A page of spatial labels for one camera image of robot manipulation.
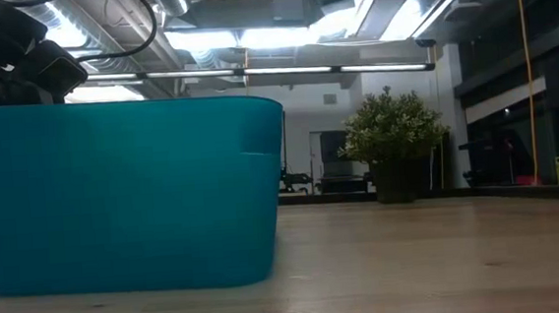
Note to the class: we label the blue plastic bin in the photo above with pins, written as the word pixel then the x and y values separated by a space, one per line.
pixel 114 197

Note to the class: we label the long ceiling light bar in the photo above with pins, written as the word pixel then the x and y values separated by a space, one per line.
pixel 259 71

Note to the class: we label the black monitor on stand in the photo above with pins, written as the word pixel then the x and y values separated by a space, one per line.
pixel 339 157

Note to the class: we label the green potted plant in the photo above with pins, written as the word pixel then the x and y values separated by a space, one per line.
pixel 391 124

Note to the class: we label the black plant pot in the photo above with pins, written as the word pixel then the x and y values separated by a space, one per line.
pixel 395 180

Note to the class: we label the pink object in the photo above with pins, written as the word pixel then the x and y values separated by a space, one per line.
pixel 527 180

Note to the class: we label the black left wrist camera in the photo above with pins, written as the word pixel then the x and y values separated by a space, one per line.
pixel 54 71

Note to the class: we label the black aluminium table frame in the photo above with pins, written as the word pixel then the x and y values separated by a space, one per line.
pixel 460 194

